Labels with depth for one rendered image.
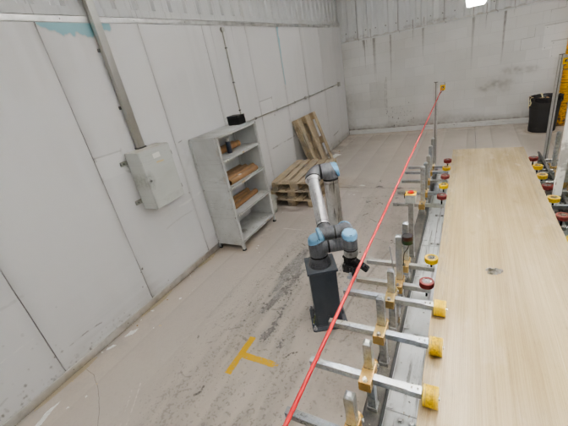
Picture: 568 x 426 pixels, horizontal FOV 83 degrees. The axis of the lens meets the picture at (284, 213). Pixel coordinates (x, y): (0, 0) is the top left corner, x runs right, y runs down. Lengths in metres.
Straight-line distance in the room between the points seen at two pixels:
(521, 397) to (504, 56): 8.31
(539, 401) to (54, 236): 3.28
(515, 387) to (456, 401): 0.23
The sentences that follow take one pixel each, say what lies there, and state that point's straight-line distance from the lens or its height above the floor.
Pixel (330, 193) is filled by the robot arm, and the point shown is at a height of 1.23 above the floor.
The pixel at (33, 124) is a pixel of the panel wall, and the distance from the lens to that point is 3.28.
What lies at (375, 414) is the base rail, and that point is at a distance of 1.74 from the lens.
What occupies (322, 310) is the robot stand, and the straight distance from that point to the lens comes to 2.95.
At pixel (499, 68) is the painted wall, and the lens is 9.36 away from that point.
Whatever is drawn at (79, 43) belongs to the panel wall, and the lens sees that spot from 3.62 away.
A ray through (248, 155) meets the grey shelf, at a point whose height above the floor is 1.06.
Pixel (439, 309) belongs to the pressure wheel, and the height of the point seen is 0.96.
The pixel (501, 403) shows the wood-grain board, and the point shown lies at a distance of 1.60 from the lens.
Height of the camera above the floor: 2.16
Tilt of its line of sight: 24 degrees down
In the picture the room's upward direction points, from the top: 11 degrees counter-clockwise
